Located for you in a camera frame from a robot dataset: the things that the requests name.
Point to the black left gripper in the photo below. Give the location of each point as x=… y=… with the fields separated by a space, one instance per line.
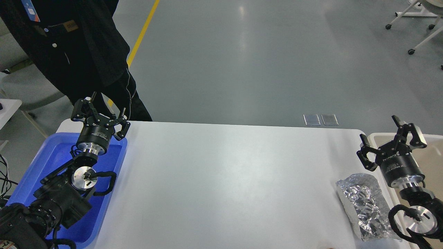
x=97 y=131

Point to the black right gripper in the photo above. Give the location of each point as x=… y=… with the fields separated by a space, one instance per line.
x=397 y=164

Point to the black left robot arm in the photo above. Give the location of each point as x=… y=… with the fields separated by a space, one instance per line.
x=64 y=196

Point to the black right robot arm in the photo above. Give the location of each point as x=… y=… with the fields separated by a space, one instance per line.
x=422 y=219

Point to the beige plastic bin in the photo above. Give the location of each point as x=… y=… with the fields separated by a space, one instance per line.
x=429 y=159

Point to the blue plastic bin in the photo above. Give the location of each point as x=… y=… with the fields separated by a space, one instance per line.
x=54 y=152

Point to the crumpled silver foil bag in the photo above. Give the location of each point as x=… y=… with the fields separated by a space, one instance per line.
x=366 y=207

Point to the right floor metal plate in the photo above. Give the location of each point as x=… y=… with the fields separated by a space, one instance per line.
x=330 y=120

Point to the floor metal plate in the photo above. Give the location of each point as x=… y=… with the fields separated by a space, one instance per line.
x=311 y=120
x=330 y=120

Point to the person in black clothes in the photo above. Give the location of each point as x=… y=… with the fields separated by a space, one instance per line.
x=77 y=47

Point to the left floor metal plate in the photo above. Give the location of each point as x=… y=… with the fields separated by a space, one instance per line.
x=311 y=120

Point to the grey office chair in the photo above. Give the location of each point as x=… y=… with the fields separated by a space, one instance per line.
x=26 y=84

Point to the white side table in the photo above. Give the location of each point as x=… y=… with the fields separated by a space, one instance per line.
x=9 y=107

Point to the white rolling stand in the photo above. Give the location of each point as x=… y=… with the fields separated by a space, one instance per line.
x=417 y=31

